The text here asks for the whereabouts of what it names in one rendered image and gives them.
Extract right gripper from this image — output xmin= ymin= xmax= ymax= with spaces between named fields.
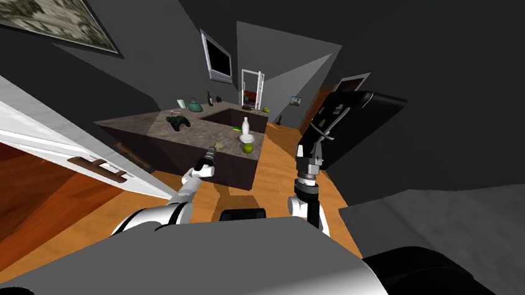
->
xmin=293 ymin=139 xmax=328 ymax=177

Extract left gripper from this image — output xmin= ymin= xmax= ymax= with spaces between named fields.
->
xmin=193 ymin=144 xmax=220 ymax=174

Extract dark brown stone-top counter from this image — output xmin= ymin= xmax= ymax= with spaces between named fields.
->
xmin=88 ymin=86 xmax=271 ymax=194

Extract black game controller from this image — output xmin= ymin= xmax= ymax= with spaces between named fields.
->
xmin=164 ymin=113 xmax=193 ymax=134

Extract teal teapot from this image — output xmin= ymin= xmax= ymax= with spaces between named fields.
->
xmin=186 ymin=98 xmax=206 ymax=115

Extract black appliance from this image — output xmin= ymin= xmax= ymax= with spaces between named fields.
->
xmin=299 ymin=83 xmax=410 ymax=181

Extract white shelf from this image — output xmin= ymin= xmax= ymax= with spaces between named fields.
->
xmin=236 ymin=67 xmax=267 ymax=111

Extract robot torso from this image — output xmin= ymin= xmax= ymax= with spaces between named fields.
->
xmin=0 ymin=176 xmax=439 ymax=295

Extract white cupboard front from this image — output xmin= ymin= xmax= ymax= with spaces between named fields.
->
xmin=0 ymin=50 xmax=193 ymax=204

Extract grey appliance handle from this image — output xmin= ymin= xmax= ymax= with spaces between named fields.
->
xmin=309 ymin=122 xmax=338 ymax=143

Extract wall television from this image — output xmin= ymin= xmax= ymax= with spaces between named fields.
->
xmin=193 ymin=28 xmax=240 ymax=85

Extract brown wooden handle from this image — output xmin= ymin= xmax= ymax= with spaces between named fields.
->
xmin=65 ymin=154 xmax=131 ymax=185

